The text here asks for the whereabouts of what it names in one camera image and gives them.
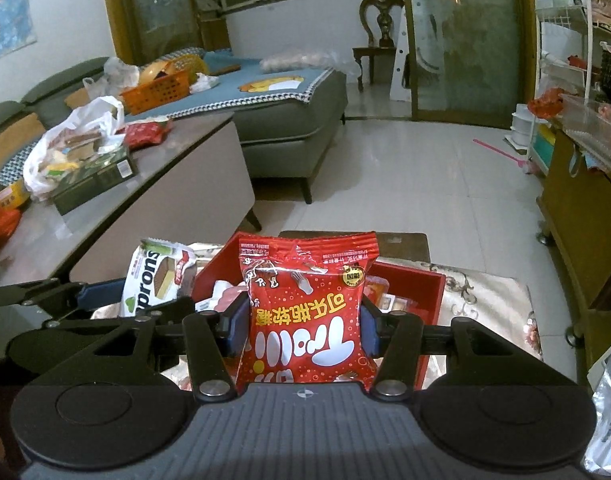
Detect dark wooden chair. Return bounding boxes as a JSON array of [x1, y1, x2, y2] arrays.
[[352, 0, 407, 93]]

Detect grey sofa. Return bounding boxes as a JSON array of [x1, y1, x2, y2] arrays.
[[0, 56, 349, 206]]

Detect crumpled white plastic bag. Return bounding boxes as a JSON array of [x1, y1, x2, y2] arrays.
[[82, 56, 142, 100]]

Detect grey coffee table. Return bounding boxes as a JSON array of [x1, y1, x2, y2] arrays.
[[0, 109, 262, 348]]

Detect clear plastic container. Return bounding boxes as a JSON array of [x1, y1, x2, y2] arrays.
[[559, 91, 611, 174]]

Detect orange plastic basket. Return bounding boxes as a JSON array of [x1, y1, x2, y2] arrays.
[[120, 70, 192, 116]]

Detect blue patterned blanket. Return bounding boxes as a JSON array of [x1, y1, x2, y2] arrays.
[[126, 46, 335, 122]]

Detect wooden cabinet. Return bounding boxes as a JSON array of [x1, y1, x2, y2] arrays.
[[537, 129, 611, 377]]

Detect white plastic bag of snacks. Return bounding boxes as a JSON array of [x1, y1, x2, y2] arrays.
[[22, 95, 127, 204]]

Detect red cardboard box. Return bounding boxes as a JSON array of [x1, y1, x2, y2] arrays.
[[192, 254, 447, 392]]

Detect orange brown snack packet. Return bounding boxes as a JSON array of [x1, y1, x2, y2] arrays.
[[364, 276, 417, 312]]

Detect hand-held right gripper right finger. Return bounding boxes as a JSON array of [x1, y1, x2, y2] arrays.
[[360, 304, 579, 402]]

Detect small brown table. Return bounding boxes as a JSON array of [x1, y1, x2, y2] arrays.
[[280, 231, 432, 264]]

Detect white wire rack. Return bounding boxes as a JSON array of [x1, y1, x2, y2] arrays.
[[534, 0, 611, 161]]

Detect red packet with green print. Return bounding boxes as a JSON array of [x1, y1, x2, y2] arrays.
[[122, 116, 174, 151]]

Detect pink fly swatter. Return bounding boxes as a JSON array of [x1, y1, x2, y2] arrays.
[[472, 138, 529, 171]]

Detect glass sliding door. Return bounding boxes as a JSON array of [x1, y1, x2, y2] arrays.
[[399, 0, 527, 129]]

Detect white pink snack packet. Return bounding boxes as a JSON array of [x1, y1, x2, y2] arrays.
[[196, 280, 247, 312]]

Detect yellow plastic item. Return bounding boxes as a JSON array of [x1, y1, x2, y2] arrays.
[[137, 54, 210, 87]]

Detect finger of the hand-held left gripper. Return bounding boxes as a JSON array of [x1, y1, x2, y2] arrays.
[[46, 297, 195, 329], [0, 276, 127, 322]]

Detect red candy packet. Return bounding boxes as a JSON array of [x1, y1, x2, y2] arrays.
[[234, 231, 382, 394]]

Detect silver plastic bag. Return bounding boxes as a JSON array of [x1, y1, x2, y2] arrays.
[[582, 344, 611, 477]]

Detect dark green flat box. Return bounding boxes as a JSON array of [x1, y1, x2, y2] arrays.
[[52, 146, 139, 217]]

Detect silver floral tablecloth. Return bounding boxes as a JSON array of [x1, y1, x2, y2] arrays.
[[90, 240, 545, 392]]

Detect green white wafer packet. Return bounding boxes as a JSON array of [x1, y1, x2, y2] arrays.
[[122, 238, 200, 319]]

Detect white leaning board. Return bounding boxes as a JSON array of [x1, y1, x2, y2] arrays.
[[388, 9, 422, 107]]

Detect white stacked containers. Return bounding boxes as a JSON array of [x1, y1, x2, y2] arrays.
[[509, 103, 537, 152]]

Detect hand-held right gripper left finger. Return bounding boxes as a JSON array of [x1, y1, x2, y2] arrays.
[[40, 294, 250, 403]]

